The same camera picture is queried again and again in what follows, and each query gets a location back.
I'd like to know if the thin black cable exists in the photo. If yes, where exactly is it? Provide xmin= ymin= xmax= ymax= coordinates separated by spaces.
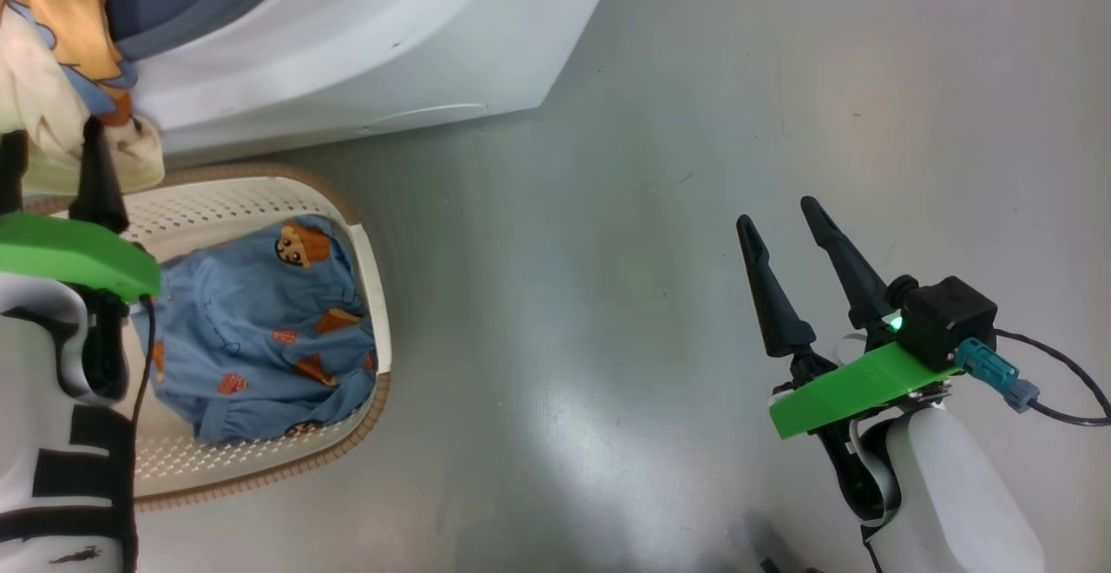
xmin=128 ymin=295 xmax=159 ymax=435
xmin=994 ymin=328 xmax=1111 ymax=428

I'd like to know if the round white filter cover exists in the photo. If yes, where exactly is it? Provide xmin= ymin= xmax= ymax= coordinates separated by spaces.
xmin=360 ymin=102 xmax=491 ymax=133

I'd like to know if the white front-load washing machine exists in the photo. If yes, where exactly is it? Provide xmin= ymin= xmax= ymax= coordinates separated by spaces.
xmin=52 ymin=0 xmax=628 ymax=170

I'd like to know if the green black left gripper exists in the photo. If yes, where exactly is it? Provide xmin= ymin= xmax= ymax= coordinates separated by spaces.
xmin=0 ymin=117 xmax=162 ymax=402

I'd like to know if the cream perforated laundry basket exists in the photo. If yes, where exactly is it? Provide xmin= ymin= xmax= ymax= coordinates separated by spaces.
xmin=22 ymin=163 xmax=393 ymax=513

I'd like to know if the teal cable connector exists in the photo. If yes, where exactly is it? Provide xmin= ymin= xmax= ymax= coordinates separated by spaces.
xmin=955 ymin=337 xmax=1041 ymax=413

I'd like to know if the blue bear-print garment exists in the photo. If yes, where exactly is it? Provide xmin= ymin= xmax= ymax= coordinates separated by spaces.
xmin=130 ymin=215 xmax=378 ymax=445

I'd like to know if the cream garment with orange print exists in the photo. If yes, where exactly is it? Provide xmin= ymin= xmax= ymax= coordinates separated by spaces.
xmin=0 ymin=0 xmax=166 ymax=196

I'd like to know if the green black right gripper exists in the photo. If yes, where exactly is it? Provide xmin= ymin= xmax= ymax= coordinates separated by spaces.
xmin=736 ymin=196 xmax=960 ymax=522

